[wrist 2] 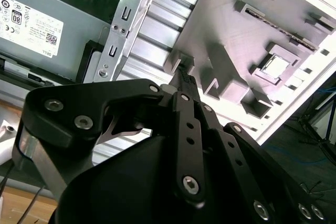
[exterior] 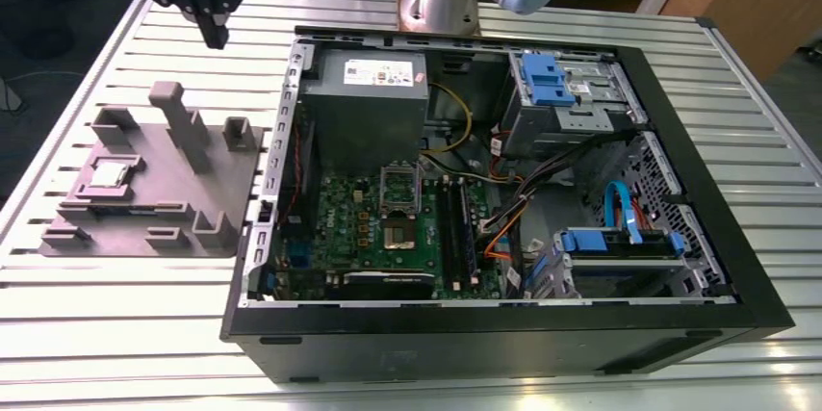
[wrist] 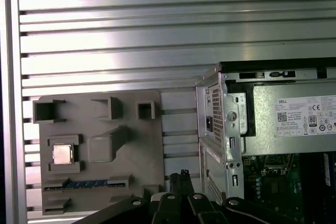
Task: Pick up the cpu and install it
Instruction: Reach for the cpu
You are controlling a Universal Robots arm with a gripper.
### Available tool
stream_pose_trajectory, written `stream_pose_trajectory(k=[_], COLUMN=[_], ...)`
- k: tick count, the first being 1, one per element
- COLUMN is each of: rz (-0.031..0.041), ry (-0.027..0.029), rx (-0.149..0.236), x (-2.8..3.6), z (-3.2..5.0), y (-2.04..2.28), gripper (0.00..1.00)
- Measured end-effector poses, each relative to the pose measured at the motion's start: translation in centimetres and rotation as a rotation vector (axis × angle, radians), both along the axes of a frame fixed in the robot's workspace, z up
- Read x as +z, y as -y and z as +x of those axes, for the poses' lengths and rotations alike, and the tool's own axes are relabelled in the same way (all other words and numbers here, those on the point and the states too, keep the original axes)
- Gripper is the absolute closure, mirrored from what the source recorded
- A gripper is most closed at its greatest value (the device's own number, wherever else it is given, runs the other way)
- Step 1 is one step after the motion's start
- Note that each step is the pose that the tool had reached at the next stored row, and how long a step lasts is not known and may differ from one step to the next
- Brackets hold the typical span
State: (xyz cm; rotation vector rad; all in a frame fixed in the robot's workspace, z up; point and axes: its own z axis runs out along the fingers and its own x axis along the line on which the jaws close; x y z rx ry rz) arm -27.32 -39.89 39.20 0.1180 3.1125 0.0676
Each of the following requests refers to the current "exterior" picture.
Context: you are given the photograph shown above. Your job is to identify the orange red wire bundle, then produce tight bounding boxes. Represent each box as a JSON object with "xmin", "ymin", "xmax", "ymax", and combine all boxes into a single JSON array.
[{"xmin": 482, "ymin": 225, "xmax": 519, "ymax": 264}]

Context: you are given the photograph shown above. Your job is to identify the grey power supply unit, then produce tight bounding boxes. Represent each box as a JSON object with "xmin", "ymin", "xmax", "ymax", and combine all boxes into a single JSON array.
[{"xmin": 299, "ymin": 49, "xmax": 430, "ymax": 176}]

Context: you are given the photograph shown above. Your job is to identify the black PC case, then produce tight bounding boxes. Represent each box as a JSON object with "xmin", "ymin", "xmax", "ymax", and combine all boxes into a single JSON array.
[{"xmin": 219, "ymin": 23, "xmax": 798, "ymax": 383}]

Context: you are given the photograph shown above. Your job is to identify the yellow power wires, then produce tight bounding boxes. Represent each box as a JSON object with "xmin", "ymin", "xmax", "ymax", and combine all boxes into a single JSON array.
[{"xmin": 423, "ymin": 82, "xmax": 475, "ymax": 155}]

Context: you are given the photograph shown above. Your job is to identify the small blue drive bracket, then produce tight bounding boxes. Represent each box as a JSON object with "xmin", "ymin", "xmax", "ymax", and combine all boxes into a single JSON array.
[{"xmin": 531, "ymin": 84, "xmax": 578, "ymax": 108}]

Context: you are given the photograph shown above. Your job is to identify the silver CPU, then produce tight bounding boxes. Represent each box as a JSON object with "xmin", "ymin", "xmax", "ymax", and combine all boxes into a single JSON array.
[{"xmin": 88, "ymin": 162, "xmax": 130, "ymax": 187}]

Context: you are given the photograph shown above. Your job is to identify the large blue drive bracket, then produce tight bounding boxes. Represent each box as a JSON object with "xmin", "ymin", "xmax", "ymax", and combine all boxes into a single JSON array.
[{"xmin": 522, "ymin": 53, "xmax": 568, "ymax": 89}]

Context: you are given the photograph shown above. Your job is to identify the hard disk blue carrier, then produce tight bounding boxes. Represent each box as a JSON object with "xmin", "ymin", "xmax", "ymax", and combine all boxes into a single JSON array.
[{"xmin": 556, "ymin": 227, "xmax": 688, "ymax": 263}]

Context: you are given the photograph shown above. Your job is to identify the silver hard disk bay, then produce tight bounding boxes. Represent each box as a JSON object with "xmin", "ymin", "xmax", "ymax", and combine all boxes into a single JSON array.
[{"xmin": 530, "ymin": 230, "xmax": 737, "ymax": 304}]

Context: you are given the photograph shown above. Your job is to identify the blue SATA cable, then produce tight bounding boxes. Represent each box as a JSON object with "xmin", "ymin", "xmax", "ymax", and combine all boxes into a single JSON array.
[{"xmin": 602, "ymin": 181, "xmax": 645, "ymax": 245}]

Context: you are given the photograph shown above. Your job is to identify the RAM stick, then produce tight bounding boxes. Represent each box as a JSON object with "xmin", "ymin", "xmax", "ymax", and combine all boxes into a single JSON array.
[{"xmin": 86, "ymin": 206, "xmax": 162, "ymax": 217}]

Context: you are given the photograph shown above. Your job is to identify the grey plastic parts rack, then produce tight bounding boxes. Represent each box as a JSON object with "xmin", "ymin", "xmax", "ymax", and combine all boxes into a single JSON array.
[{"xmin": 38, "ymin": 81, "xmax": 269, "ymax": 258}]

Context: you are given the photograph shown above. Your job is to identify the CPU socket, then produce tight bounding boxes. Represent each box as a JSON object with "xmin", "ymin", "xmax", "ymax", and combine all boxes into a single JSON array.
[{"xmin": 382, "ymin": 218, "xmax": 425, "ymax": 252}]

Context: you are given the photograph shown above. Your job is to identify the black graphics card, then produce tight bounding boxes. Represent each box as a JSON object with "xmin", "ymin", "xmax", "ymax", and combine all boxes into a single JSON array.
[{"xmin": 325, "ymin": 269, "xmax": 438, "ymax": 300}]

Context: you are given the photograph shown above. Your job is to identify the black RAM slot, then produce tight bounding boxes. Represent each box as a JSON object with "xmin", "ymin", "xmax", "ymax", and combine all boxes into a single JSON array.
[
  {"xmin": 442, "ymin": 178, "xmax": 465, "ymax": 288},
  {"xmin": 453, "ymin": 178, "xmax": 475, "ymax": 286},
  {"xmin": 437, "ymin": 178, "xmax": 459, "ymax": 288},
  {"xmin": 459, "ymin": 178, "xmax": 482, "ymax": 285}
]

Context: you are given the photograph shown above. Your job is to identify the metal socket cover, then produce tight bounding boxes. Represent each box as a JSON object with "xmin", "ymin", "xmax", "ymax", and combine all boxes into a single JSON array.
[{"xmin": 379, "ymin": 164, "xmax": 426, "ymax": 216}]

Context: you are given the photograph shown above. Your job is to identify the green motherboard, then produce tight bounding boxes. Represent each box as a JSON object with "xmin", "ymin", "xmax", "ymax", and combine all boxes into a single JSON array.
[{"xmin": 275, "ymin": 172, "xmax": 509, "ymax": 301}]

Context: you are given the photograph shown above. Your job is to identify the black cable bundle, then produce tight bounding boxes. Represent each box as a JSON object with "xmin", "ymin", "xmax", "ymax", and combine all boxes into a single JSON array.
[{"xmin": 481, "ymin": 134, "xmax": 645, "ymax": 234}]

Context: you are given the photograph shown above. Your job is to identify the silver drive cage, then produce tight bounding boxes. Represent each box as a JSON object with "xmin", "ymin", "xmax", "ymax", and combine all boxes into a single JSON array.
[{"xmin": 498, "ymin": 48, "xmax": 649, "ymax": 158}]

